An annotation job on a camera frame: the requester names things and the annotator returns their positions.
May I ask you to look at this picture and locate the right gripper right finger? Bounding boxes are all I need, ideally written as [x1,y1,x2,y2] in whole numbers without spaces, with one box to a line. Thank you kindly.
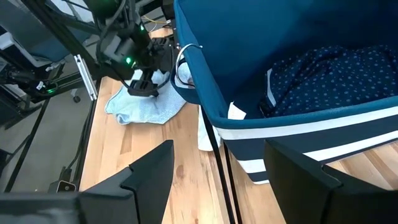
[264,138,398,224]

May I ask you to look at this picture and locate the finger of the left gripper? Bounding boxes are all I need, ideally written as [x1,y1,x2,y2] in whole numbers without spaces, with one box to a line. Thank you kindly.
[127,70,160,98]

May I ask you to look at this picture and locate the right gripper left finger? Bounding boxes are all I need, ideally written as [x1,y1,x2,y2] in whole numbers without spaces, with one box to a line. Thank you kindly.
[77,139,175,224]

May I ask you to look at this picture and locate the light blue towel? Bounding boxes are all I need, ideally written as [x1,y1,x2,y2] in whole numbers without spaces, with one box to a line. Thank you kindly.
[104,62,195,126]

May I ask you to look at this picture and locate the navy dotted boxer shorts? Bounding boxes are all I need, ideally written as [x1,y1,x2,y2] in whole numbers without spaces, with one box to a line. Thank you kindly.
[259,45,398,119]

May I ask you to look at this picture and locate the white sock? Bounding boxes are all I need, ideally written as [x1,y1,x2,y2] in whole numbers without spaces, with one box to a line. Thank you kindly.
[197,105,223,153]

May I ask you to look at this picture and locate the navy white striped fabric bin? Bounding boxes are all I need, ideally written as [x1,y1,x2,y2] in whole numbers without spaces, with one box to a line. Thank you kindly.
[170,0,398,185]

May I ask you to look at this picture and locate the blue office chair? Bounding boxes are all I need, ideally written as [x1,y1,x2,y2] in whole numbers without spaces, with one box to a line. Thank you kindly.
[0,0,93,105]

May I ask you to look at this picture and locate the silver aluminium rail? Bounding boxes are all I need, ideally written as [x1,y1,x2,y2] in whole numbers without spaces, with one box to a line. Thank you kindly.
[73,54,100,101]

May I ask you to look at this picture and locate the black aluminium frame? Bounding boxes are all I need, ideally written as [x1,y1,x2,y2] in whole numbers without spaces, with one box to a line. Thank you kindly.
[0,0,105,194]

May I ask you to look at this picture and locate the black table-level camera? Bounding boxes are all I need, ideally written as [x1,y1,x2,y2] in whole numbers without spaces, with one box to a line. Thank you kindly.
[48,166,78,194]

